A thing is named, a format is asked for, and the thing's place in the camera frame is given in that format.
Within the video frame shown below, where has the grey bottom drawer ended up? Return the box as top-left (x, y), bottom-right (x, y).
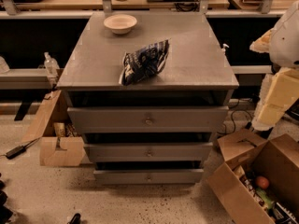
top-left (93, 169), bottom-right (204, 185)

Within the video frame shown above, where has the grey drawer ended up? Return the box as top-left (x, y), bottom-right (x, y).
top-left (67, 106), bottom-right (228, 134)
top-left (84, 143), bottom-right (212, 162)
top-left (93, 169), bottom-right (204, 185)

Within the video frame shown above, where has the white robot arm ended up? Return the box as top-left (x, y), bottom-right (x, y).
top-left (249, 1), bottom-right (299, 131)

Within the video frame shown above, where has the grey drawer cabinet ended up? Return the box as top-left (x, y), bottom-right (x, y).
top-left (58, 11), bottom-right (238, 171)

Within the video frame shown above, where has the grey top drawer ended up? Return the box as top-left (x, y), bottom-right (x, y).
top-left (67, 106), bottom-right (228, 134)

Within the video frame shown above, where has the grey middle drawer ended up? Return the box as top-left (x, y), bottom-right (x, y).
top-left (84, 143), bottom-right (212, 162)

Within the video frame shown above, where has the blue chip bag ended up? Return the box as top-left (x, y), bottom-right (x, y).
top-left (119, 39), bottom-right (170, 86)

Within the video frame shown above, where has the white bowl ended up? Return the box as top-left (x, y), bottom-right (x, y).
top-left (104, 14), bottom-right (137, 35)

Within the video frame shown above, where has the small pump bottle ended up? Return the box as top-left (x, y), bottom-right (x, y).
top-left (221, 43), bottom-right (230, 54)

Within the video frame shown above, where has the left cardboard box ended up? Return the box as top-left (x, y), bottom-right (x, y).
top-left (21, 91), bottom-right (85, 167)

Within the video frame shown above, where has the cardboard box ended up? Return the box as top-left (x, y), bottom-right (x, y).
top-left (21, 91), bottom-right (85, 167)
top-left (207, 129), bottom-right (299, 224)

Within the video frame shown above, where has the clear plastic bottle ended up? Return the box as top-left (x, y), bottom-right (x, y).
top-left (44, 52), bottom-right (60, 77)

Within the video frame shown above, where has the red apple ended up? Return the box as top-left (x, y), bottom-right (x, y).
top-left (255, 175), bottom-right (270, 189)

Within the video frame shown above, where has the right cardboard box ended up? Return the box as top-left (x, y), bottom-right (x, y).
top-left (207, 129), bottom-right (299, 224)

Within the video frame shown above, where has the black power adapter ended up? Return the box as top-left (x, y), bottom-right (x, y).
top-left (6, 146), bottom-right (26, 160)

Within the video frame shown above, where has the green snack packet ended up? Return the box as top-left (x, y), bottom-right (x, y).
top-left (256, 188), bottom-right (275, 210)

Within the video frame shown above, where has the black floor cable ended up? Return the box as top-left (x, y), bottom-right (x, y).
top-left (217, 98), bottom-right (254, 136)

